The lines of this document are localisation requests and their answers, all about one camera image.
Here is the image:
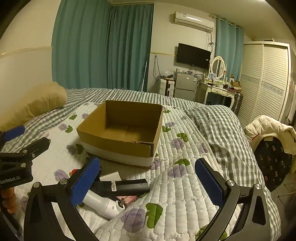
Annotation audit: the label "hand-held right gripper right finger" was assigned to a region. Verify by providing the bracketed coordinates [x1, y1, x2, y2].
[195, 158, 275, 241]

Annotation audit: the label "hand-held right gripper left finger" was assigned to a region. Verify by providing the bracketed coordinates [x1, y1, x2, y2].
[23, 157, 101, 241]

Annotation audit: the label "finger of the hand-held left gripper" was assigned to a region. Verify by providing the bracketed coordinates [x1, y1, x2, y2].
[0, 125, 25, 145]
[0, 137, 51, 173]

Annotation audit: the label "pink embossed case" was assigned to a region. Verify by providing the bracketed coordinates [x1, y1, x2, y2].
[114, 195, 139, 205]

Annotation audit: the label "cardboard box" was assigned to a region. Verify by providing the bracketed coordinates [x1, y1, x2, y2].
[76, 100, 164, 171]

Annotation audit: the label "person's left hand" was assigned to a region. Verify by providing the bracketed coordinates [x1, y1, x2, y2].
[0, 187, 17, 214]

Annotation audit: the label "white flat box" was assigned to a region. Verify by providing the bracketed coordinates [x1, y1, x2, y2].
[99, 171, 122, 181]

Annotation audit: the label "white plastic device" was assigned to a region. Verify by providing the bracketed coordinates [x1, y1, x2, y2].
[82, 190, 126, 219]

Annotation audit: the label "white floral quilt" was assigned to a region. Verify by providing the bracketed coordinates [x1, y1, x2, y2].
[5, 102, 281, 241]

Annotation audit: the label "tan pillow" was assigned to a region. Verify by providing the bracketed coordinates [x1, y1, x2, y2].
[0, 82, 68, 131]

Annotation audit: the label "black rectangular block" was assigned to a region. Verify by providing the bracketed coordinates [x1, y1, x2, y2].
[91, 178, 151, 197]

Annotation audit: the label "cream padded jacket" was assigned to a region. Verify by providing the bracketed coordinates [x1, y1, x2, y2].
[244, 115, 296, 156]

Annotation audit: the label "checked fabric bin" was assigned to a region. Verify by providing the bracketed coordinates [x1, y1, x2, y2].
[231, 92, 244, 112]

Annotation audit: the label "white vanity desk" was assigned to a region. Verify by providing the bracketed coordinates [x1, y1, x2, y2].
[199, 81, 241, 109]

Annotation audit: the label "small grey fridge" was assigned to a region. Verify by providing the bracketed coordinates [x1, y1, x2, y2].
[174, 71, 199, 101]

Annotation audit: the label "grey checked bedsheet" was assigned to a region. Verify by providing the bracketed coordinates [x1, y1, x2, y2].
[0, 88, 263, 193]

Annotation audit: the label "white suitcase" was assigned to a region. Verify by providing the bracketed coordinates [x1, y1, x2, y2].
[158, 77, 175, 97]

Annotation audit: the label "wide teal curtain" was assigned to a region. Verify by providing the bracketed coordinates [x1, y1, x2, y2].
[52, 0, 154, 92]

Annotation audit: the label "white louvred wardrobe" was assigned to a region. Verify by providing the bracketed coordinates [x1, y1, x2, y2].
[237, 41, 292, 127]

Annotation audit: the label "white oval vanity mirror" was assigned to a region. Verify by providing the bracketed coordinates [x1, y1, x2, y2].
[209, 56, 228, 80]

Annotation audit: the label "white pole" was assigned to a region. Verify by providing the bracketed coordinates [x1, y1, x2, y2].
[141, 61, 148, 92]

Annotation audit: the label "narrow teal curtain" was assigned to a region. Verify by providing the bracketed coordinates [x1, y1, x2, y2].
[216, 17, 244, 80]

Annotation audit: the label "white air conditioner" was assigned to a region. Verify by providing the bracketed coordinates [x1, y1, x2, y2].
[173, 11, 215, 32]

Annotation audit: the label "wall cables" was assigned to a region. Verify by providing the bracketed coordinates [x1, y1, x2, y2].
[153, 56, 163, 79]

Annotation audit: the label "black wall television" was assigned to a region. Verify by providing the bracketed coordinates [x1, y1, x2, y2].
[176, 43, 211, 69]

